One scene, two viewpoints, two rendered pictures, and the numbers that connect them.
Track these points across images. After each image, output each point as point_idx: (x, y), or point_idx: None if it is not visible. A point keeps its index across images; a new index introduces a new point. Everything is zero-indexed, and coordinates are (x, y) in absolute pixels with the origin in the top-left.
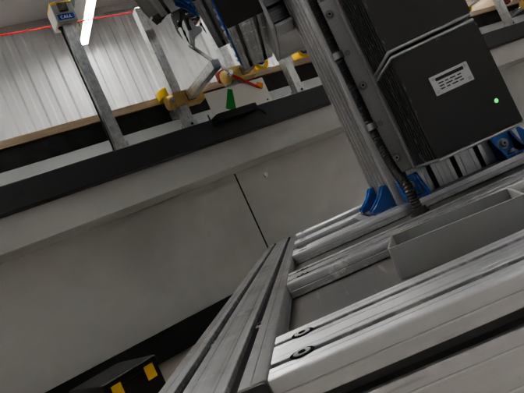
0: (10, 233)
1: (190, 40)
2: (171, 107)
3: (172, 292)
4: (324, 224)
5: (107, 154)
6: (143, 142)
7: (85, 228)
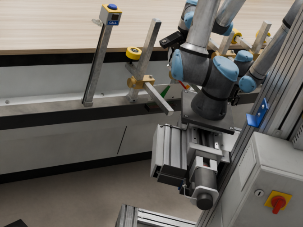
0: (2, 133)
1: (170, 63)
2: (130, 87)
3: (56, 152)
4: (153, 224)
5: (78, 110)
6: (100, 107)
7: None
